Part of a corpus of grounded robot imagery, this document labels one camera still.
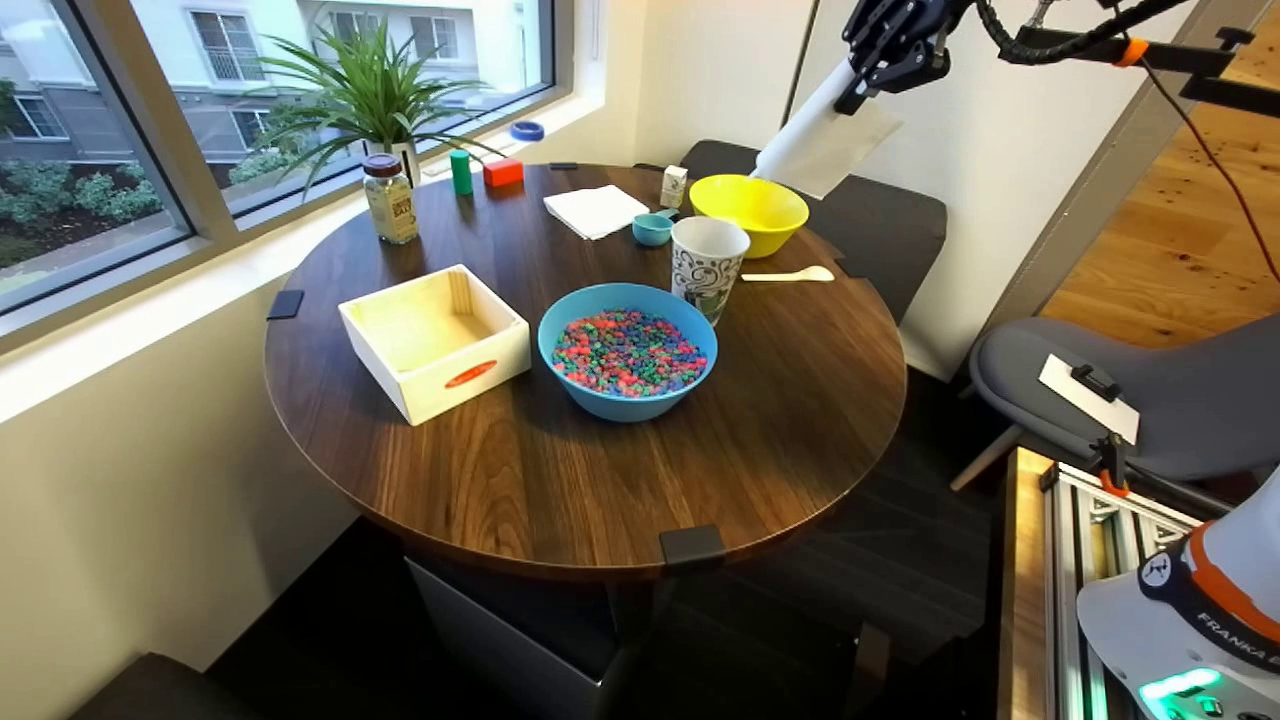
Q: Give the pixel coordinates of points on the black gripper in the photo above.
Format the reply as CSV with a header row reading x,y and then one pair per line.
x,y
907,33

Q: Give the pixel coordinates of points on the white plastic spoon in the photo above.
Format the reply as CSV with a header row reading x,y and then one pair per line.
x,y
801,274

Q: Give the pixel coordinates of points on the patterned paper cup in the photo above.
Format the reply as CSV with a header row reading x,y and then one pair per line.
x,y
704,264

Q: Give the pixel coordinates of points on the dark grey sofa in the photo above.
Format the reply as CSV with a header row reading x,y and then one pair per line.
x,y
883,233

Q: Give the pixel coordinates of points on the yellow plastic bowl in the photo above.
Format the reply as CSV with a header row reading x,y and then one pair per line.
x,y
746,206

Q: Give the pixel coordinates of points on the small white carton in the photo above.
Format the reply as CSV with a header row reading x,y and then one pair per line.
x,y
673,187

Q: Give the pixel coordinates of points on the small teal dish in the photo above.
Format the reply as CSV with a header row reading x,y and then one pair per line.
x,y
650,228

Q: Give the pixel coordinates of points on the folded white napkin stack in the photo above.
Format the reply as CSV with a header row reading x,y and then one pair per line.
x,y
592,211

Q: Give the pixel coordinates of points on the blue round lid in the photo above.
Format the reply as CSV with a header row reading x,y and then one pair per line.
x,y
524,129

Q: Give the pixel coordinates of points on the blue bowl with colourful candies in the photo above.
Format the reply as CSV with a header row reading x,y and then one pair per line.
x,y
626,352

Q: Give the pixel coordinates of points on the red block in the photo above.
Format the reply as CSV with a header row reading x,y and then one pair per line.
x,y
507,175

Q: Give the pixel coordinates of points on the white plate on stand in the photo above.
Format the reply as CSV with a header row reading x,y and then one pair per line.
x,y
1090,402

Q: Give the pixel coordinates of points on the green cylinder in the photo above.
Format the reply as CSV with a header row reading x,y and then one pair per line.
x,y
463,175

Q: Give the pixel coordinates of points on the grey chair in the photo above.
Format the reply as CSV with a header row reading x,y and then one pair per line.
x,y
1200,402

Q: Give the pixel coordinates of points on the jar with yellow label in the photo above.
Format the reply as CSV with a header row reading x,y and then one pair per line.
x,y
392,206

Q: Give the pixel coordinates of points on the green potted plant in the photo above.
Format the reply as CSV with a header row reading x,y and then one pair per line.
x,y
363,84

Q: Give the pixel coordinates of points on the white wooden box tray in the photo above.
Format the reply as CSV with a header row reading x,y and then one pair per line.
x,y
424,333

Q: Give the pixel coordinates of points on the grey table pedestal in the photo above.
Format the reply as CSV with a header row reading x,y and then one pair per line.
x,y
507,646

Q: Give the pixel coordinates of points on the window frame post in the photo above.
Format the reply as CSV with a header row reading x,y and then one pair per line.
x,y
155,120

